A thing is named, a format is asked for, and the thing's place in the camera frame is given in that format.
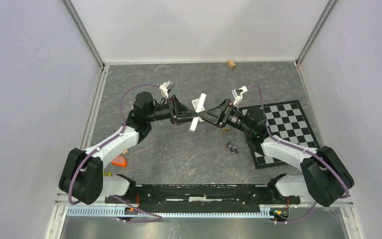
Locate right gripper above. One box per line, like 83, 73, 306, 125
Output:
197, 98, 253, 135

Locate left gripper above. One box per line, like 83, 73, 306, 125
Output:
146, 94, 198, 125

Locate white remote control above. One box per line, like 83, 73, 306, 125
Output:
189, 93, 206, 132
191, 99, 203, 113

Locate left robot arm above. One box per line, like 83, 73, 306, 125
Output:
58, 92, 197, 205

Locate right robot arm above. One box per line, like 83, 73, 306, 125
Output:
197, 99, 354, 207

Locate small wooden block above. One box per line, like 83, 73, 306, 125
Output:
227, 60, 236, 69

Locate black white chessboard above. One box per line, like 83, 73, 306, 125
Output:
238, 100, 321, 170

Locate orange semicircle toy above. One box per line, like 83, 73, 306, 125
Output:
111, 155, 128, 168

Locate yellow green toy blocks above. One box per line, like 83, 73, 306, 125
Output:
103, 171, 112, 177

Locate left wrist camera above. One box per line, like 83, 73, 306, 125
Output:
159, 81, 174, 99

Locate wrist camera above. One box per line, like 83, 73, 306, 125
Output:
231, 86, 248, 106
159, 81, 174, 99

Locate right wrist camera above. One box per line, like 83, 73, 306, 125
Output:
231, 86, 248, 106

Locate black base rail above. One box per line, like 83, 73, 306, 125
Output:
121, 184, 300, 213

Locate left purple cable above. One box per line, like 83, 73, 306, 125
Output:
68, 83, 164, 224

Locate purple cable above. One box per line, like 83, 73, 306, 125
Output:
247, 85, 351, 225
68, 83, 164, 224

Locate slotted cable duct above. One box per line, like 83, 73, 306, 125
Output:
66, 206, 274, 219

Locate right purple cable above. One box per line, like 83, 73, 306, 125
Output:
247, 85, 351, 225

